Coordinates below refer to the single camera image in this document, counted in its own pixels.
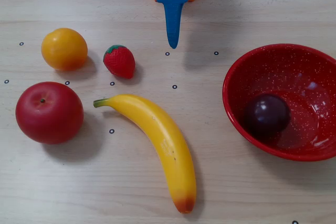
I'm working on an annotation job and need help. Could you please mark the red speckled enamel bowl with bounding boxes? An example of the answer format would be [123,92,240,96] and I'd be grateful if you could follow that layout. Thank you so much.
[222,43,336,162]

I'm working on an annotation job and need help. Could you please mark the dark purple plum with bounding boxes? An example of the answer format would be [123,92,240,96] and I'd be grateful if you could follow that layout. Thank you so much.
[244,93,291,137]

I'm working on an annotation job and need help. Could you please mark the red toy apple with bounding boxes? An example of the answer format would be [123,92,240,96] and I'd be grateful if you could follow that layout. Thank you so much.
[15,81,85,145]

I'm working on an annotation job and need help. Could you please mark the red toy strawberry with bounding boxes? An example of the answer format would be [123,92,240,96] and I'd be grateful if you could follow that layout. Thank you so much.
[103,45,136,80]

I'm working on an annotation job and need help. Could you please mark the yellow toy banana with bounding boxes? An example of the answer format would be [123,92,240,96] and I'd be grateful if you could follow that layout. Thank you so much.
[93,94,197,214]

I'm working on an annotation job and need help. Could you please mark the yellow orange round fruit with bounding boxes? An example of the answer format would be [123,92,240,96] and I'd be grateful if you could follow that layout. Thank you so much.
[41,27,88,72]

